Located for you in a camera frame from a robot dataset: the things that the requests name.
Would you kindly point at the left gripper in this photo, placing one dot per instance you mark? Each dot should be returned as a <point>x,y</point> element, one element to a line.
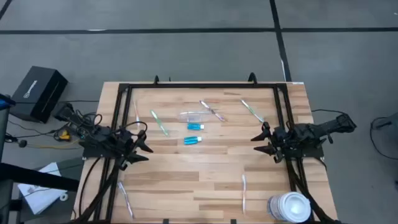
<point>129,146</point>

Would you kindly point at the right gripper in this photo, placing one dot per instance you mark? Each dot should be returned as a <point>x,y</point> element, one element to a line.
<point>281,141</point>

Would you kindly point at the green toothbrush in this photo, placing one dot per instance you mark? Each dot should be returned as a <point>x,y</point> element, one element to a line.
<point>159,123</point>
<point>252,110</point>

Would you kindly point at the blue bottle with white cap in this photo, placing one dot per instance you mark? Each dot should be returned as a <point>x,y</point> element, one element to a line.
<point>193,126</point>
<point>190,141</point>

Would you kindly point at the red toothbrush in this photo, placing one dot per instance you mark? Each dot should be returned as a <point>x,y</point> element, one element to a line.
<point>243,194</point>

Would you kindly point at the purple toothbrush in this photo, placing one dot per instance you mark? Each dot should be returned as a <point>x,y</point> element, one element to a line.
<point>212,110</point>

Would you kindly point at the clear plastic container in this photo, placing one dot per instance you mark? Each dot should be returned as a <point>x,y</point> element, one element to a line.
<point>194,117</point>

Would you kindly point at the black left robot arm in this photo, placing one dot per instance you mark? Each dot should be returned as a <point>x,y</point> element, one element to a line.
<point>99,137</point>

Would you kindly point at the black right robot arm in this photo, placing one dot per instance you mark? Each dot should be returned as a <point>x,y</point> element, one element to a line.
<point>323,127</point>

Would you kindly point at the blue toothbrush in clear wrapper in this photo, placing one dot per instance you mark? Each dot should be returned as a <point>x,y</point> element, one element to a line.
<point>125,199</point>

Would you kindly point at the white round canister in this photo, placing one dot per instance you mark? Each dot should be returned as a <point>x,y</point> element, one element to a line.
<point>290,207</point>

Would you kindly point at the yellow connector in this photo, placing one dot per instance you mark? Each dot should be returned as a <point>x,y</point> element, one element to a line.
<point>64,136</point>

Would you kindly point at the black power adapter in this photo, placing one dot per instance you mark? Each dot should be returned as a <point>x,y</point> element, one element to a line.
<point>66,113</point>

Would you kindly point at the small white tape roll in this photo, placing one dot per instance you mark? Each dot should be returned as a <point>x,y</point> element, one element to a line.
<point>64,196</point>

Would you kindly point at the black padded bar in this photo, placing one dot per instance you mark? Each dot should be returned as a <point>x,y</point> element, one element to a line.
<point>37,177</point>

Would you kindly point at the white paper sheets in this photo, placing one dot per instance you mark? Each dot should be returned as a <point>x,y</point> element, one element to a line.
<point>37,196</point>

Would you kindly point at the black cardboard box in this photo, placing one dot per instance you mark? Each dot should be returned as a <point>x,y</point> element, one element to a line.
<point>38,93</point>

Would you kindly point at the black round plug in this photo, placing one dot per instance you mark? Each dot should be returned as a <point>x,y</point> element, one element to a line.
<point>22,143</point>

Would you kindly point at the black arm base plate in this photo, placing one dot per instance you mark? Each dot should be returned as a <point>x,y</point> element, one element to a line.
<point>93,153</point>
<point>306,153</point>

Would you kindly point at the black metal table frame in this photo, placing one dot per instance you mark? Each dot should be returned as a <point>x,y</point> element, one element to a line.
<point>202,85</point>

